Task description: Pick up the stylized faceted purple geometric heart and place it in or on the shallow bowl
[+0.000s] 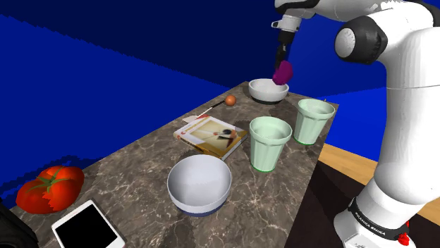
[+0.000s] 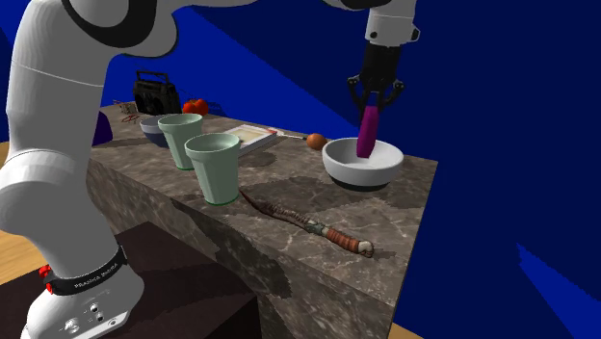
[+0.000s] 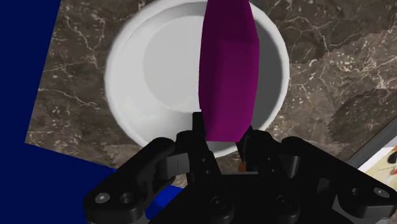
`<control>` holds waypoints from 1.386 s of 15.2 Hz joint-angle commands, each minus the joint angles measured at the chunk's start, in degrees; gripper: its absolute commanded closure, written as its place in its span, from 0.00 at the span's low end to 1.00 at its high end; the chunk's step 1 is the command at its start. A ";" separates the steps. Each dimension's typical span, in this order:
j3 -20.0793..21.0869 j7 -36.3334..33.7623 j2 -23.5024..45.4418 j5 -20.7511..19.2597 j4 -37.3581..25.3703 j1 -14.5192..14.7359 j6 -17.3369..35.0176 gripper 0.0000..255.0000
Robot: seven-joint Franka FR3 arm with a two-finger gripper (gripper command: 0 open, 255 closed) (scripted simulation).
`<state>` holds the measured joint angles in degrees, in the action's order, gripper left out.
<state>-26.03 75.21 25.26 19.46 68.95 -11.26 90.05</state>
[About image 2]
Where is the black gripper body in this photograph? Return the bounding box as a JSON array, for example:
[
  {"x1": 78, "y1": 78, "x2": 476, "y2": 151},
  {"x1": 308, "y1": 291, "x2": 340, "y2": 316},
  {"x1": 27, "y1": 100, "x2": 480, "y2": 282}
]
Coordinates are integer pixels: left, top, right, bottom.
[{"x1": 360, "y1": 41, "x2": 404, "y2": 94}]

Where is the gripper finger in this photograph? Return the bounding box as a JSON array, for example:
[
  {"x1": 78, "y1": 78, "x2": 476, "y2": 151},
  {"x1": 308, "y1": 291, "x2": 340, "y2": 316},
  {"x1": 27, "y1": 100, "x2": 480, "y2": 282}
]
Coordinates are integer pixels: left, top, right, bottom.
[
  {"x1": 347, "y1": 73, "x2": 373, "y2": 113},
  {"x1": 377, "y1": 79, "x2": 406, "y2": 114}
]

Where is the purple eggplant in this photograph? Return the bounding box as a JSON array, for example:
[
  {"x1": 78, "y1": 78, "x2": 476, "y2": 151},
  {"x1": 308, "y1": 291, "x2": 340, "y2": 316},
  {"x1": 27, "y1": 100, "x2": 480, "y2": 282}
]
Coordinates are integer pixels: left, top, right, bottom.
[{"x1": 355, "y1": 105, "x2": 381, "y2": 160}]

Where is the orange fruit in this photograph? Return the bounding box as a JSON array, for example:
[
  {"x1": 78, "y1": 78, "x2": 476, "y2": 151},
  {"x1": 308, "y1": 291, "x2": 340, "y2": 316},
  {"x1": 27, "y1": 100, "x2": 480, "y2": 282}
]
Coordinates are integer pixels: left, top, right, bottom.
[{"x1": 306, "y1": 132, "x2": 328, "y2": 152}]

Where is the white book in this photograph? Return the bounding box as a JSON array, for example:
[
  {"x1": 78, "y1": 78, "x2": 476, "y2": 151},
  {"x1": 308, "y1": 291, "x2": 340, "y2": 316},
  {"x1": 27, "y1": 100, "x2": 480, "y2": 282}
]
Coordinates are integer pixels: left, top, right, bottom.
[{"x1": 223, "y1": 123, "x2": 279, "y2": 158}]

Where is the red tomato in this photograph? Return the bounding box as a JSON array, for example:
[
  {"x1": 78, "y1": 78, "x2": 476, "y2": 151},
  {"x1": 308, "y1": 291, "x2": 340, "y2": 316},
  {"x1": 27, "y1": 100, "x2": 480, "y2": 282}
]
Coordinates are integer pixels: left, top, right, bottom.
[{"x1": 181, "y1": 98, "x2": 211, "y2": 117}]

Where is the pale green cup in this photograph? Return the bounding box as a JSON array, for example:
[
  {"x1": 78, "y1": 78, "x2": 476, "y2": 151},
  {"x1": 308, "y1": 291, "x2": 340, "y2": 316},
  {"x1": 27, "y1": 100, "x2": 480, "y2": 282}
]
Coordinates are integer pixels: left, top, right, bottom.
[
  {"x1": 157, "y1": 113, "x2": 204, "y2": 171},
  {"x1": 183, "y1": 132, "x2": 243, "y2": 207}
]

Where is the black radio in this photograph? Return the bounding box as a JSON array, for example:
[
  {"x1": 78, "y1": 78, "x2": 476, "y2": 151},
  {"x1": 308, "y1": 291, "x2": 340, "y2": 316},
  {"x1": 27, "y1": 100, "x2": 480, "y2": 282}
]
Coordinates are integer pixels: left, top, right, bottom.
[{"x1": 132, "y1": 69, "x2": 183, "y2": 117}]

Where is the blue and white bowl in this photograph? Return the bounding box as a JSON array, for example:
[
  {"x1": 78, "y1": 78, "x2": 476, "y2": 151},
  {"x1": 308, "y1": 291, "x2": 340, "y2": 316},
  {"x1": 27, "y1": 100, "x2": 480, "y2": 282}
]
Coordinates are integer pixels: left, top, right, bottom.
[{"x1": 139, "y1": 115, "x2": 171, "y2": 149}]

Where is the purple round object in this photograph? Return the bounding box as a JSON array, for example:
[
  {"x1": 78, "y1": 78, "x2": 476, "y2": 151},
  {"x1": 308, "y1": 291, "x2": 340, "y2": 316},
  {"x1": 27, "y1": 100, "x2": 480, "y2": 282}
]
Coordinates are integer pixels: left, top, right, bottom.
[{"x1": 91, "y1": 111, "x2": 115, "y2": 147}]

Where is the brown whip with wrapped handle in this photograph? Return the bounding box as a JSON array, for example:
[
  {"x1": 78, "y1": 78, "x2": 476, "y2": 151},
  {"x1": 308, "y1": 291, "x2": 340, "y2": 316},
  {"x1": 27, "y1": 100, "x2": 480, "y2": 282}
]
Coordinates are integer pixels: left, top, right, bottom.
[{"x1": 238, "y1": 189, "x2": 376, "y2": 259}]

